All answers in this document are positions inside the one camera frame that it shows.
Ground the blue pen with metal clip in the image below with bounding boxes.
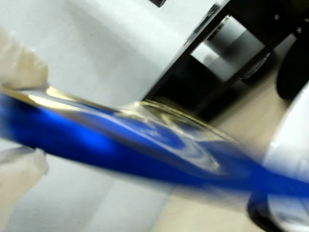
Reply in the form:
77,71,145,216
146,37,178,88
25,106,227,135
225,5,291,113
0,87,309,201

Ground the white box with ports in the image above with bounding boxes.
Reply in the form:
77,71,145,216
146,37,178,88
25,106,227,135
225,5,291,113
0,0,230,232

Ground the white mug with black handle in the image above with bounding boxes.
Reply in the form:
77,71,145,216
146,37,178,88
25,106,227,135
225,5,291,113
246,82,309,232

